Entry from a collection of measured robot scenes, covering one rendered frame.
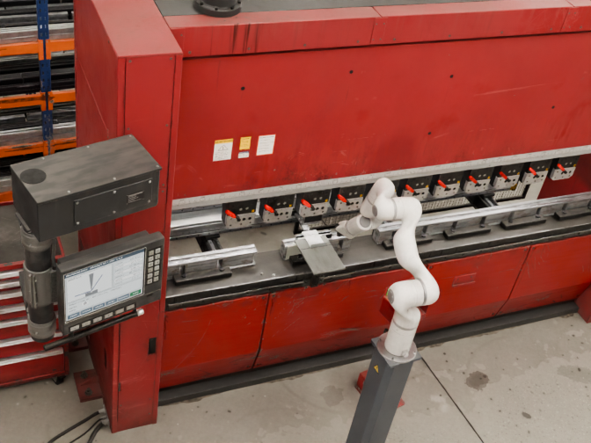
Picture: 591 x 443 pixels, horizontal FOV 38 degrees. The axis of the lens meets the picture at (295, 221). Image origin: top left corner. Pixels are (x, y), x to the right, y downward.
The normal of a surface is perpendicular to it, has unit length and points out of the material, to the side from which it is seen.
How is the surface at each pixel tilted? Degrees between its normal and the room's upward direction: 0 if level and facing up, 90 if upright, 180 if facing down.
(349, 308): 90
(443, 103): 90
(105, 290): 90
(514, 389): 0
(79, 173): 0
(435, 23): 90
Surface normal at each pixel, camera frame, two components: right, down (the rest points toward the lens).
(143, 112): 0.37, 0.63
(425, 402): 0.14, -0.76
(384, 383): -0.33, 0.57
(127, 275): 0.58, 0.58
